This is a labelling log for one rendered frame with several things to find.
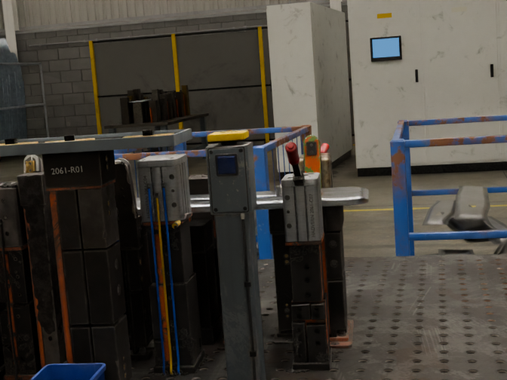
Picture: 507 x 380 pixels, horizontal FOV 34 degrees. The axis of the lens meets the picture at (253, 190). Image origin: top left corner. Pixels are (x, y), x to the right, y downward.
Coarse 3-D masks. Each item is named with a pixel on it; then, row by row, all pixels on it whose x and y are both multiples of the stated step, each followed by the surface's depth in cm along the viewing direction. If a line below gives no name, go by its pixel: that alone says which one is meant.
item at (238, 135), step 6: (216, 132) 140; (222, 132) 138; (228, 132) 137; (234, 132) 136; (240, 132) 135; (246, 132) 137; (210, 138) 135; (216, 138) 135; (222, 138) 134; (228, 138) 134; (234, 138) 134; (240, 138) 134; (222, 144) 137; (228, 144) 136; (234, 144) 137
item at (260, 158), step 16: (256, 128) 471; (272, 128) 467; (288, 128) 465; (304, 128) 446; (272, 144) 368; (128, 160) 365; (256, 160) 351; (272, 160) 374; (256, 176) 352; (256, 224) 416; (256, 240) 357; (272, 256) 358
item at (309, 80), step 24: (288, 24) 937; (312, 24) 938; (336, 24) 1090; (288, 48) 941; (312, 48) 934; (336, 48) 1084; (288, 72) 945; (312, 72) 938; (336, 72) 1078; (288, 96) 950; (312, 96) 942; (336, 96) 1073; (288, 120) 954; (312, 120) 946; (336, 120) 1068; (336, 144) 1062; (288, 168) 963
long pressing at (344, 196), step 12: (264, 192) 178; (324, 192) 171; (336, 192) 170; (348, 192) 169; (360, 192) 168; (192, 204) 166; (204, 204) 165; (264, 204) 163; (276, 204) 162; (324, 204) 161; (336, 204) 161; (348, 204) 161
